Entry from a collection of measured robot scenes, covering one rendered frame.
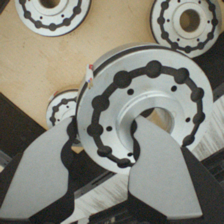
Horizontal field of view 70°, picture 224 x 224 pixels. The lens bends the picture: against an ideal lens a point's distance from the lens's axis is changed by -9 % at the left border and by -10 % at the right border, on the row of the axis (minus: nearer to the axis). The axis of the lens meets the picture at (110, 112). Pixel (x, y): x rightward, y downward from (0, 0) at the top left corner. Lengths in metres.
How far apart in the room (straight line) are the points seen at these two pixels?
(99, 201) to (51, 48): 0.57
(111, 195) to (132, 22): 0.56
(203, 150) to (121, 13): 0.47
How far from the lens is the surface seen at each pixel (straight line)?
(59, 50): 0.28
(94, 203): 0.72
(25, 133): 0.31
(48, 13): 0.25
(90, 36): 0.27
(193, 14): 0.28
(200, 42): 0.27
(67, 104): 0.27
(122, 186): 0.64
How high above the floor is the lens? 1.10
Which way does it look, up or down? 63 degrees down
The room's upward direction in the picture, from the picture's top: 179 degrees clockwise
